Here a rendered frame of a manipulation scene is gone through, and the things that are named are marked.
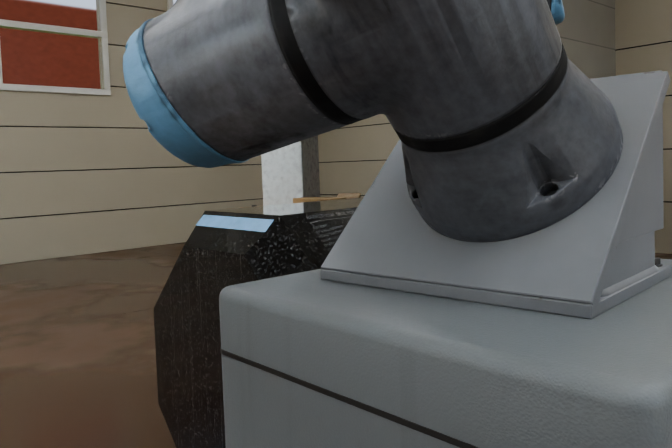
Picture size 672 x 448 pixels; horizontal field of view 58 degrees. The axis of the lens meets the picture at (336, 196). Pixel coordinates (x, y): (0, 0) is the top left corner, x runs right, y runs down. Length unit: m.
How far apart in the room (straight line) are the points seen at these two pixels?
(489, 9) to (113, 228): 7.57
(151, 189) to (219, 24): 7.60
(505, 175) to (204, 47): 0.25
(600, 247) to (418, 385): 0.17
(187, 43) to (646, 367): 0.39
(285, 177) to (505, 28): 2.16
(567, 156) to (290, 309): 0.25
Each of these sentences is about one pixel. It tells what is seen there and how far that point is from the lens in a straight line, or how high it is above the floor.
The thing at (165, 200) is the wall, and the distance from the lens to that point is 8.16.
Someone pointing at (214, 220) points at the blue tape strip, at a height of 0.82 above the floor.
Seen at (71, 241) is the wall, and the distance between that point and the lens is 7.74.
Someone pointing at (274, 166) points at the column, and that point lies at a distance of 2.57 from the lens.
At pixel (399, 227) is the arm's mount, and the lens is 0.58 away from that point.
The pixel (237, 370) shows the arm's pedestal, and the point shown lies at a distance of 0.58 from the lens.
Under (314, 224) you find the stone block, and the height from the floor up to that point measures 0.82.
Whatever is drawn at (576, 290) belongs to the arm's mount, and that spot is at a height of 0.87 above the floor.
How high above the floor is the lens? 0.96
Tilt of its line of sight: 3 degrees down
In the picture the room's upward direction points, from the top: 2 degrees counter-clockwise
